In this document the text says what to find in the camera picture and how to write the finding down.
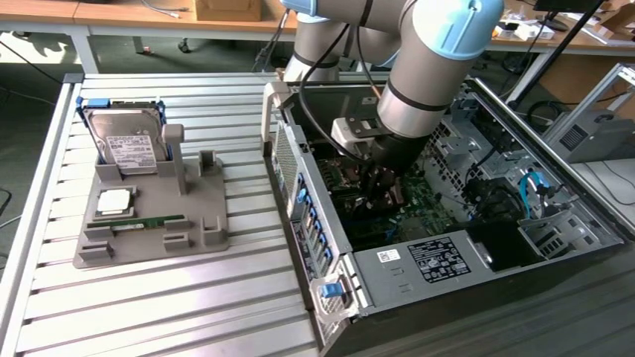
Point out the perforated metal drive cage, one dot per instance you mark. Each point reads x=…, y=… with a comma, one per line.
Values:
x=456, y=163

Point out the open grey PC case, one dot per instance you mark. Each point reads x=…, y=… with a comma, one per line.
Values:
x=312, y=111

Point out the black monitor stand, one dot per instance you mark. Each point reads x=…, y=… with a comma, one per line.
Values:
x=565, y=4

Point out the grey power supply unit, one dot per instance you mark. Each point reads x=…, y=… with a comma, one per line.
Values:
x=381, y=279

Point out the green motherboard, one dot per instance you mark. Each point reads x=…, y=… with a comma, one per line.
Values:
x=427, y=201

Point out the grey computer tower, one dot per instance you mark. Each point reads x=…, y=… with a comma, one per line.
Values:
x=600, y=141

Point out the graphics card with metal bracket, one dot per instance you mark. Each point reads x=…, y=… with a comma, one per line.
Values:
x=356, y=206

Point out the aluminium profile frame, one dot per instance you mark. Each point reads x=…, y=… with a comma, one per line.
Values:
x=626, y=70

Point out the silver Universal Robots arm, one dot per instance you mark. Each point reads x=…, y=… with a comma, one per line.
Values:
x=427, y=56

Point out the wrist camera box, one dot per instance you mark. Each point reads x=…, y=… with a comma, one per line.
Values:
x=344, y=133

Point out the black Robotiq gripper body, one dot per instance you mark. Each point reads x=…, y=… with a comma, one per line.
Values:
x=399, y=152

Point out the blue case latch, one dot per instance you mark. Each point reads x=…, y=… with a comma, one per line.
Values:
x=329, y=291

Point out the silver CPU chip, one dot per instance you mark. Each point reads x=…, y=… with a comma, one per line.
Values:
x=113, y=202

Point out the chair caster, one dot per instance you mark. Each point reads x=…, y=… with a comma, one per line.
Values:
x=184, y=45

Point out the grey plastic parts rack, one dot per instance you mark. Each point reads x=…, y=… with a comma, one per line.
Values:
x=144, y=208

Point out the orange white small box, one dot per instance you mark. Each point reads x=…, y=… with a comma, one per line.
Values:
x=507, y=28

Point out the hard disk in blue frame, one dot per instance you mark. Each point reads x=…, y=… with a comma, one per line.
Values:
x=128, y=141

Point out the brown cardboard box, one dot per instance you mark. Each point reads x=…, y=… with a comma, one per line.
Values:
x=228, y=9
x=620, y=22

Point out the wooden desk grey frame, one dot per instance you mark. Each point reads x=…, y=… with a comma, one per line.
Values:
x=590, y=44
x=99, y=11

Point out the green RAM stick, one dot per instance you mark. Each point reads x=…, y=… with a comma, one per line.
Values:
x=148, y=223

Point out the grey chipset heatsink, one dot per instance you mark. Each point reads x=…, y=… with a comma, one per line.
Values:
x=413, y=228

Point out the grey disk bay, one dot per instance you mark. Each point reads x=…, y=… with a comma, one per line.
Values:
x=560, y=238

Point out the CPU socket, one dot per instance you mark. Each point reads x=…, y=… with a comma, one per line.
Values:
x=349, y=175

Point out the black tripod pole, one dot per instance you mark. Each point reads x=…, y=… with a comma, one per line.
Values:
x=559, y=52

